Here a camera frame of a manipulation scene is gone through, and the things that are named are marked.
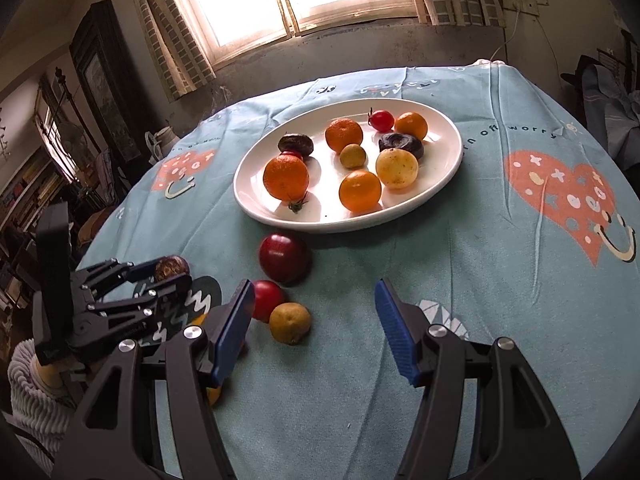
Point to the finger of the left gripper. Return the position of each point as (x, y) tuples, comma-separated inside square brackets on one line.
[(115, 272), (140, 308)]

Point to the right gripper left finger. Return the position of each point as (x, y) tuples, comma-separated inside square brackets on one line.
[(112, 433)]

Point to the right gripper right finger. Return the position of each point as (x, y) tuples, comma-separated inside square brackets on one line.
[(517, 432)]

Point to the dark water chestnut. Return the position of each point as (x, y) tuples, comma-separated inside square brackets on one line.
[(402, 141), (169, 267), (296, 142)]

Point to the small tan longan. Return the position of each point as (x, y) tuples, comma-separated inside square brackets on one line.
[(289, 323)]

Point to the dark red plum tomato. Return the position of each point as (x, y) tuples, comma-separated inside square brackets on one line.
[(285, 258)]

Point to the large rough mandarin orange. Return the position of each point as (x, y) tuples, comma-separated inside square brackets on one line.
[(286, 178)]

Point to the small orange tomato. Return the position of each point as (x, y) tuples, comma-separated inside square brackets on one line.
[(360, 191)]

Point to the yellow loquat fruit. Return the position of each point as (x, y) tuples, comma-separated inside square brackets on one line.
[(396, 168)]

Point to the red cherry tomato with stem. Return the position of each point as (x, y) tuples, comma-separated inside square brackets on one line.
[(381, 121)]

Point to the small round orange kumquat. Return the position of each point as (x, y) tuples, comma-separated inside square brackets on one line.
[(413, 124)]

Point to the smooth orange tomato with stem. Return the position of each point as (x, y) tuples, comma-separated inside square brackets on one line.
[(297, 205)]

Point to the grey ribbed sleeve forearm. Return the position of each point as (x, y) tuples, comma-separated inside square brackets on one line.
[(39, 410)]

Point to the person left hand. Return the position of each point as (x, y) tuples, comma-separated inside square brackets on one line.
[(56, 375)]

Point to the wooden bookshelf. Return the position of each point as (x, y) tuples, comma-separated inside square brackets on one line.
[(29, 191)]

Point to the white ceramic jug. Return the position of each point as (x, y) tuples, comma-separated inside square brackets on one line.
[(160, 143)]

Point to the light blue patterned tablecloth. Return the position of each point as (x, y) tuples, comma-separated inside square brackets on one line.
[(536, 238)]

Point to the dark framed painting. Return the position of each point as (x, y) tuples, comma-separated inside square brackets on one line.
[(101, 62)]

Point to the white oval plate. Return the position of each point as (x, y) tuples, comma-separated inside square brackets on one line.
[(322, 211)]

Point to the left checkered curtain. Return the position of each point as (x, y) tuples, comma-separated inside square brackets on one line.
[(178, 56)]

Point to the pile of blue-grey clothes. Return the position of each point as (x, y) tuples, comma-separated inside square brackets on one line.
[(607, 110)]

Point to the wall power socket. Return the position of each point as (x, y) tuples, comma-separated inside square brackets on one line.
[(529, 7)]

